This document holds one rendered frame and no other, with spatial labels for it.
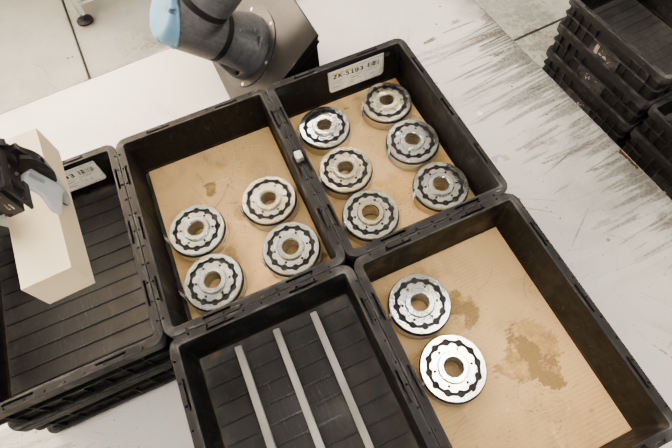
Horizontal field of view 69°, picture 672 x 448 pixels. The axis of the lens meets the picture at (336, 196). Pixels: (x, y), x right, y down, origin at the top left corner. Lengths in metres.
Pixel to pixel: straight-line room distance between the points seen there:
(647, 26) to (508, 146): 0.86
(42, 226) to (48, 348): 0.33
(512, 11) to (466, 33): 1.20
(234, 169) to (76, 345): 0.42
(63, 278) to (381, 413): 0.49
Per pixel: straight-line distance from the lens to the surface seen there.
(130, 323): 0.94
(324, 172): 0.94
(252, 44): 1.13
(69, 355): 0.98
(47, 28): 2.95
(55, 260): 0.70
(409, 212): 0.93
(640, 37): 1.89
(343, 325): 0.85
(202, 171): 1.02
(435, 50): 1.36
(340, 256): 0.78
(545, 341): 0.89
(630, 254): 1.16
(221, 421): 0.86
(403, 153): 0.96
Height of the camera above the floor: 1.66
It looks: 61 degrees down
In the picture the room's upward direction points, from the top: 7 degrees counter-clockwise
